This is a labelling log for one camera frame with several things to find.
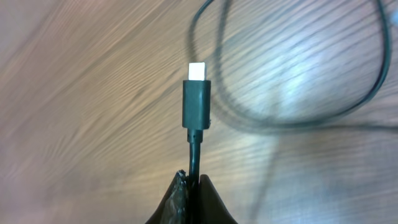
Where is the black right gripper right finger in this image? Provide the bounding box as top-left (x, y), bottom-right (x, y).
top-left (199, 174), bottom-right (238, 224)

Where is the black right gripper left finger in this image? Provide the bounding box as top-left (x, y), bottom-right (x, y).
top-left (146, 170), bottom-right (188, 224)

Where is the black USB charging cable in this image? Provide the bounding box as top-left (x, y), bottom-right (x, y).
top-left (182, 0), bottom-right (393, 224)

